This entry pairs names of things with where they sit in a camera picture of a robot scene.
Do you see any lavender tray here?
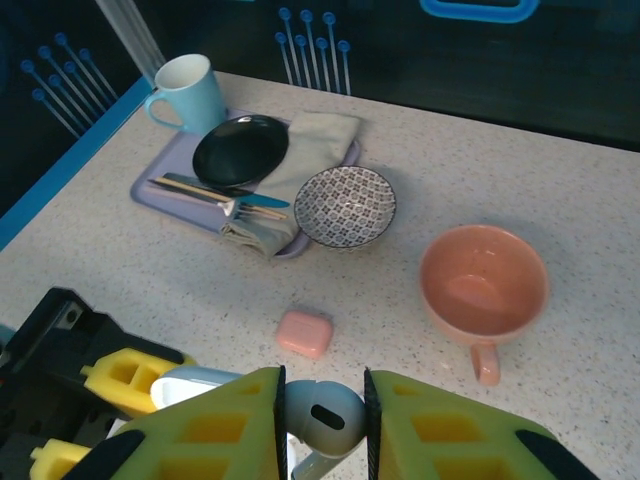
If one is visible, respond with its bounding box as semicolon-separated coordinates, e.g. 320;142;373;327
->
129;106;363;261

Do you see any beige folded napkin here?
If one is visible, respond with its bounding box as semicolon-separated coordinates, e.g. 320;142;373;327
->
219;110;363;262

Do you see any peach cup with handle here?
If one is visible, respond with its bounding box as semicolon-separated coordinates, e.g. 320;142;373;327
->
418;224;552;388

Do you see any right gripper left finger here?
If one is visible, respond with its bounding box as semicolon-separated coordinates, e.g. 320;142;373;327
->
107;366;290;480

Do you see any aluminium frame post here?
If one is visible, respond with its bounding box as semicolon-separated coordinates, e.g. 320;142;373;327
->
93;0;167;87

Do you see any light blue mug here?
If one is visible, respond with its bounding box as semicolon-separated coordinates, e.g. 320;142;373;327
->
144;53;228;137

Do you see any black plate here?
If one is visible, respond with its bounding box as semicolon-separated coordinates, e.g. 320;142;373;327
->
192;114;292;190

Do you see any white earbud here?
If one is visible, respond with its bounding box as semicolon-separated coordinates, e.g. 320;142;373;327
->
282;378;369;480

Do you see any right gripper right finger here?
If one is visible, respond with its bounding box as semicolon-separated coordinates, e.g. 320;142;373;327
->
363;368;601;480

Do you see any pink charging case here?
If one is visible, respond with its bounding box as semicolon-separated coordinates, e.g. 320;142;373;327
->
276;309;335;361

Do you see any patterned ceramic bowl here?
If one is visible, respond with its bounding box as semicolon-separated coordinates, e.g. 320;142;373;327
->
292;165;398;255

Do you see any white charging case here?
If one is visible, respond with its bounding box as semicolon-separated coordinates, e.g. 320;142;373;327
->
148;363;246;412

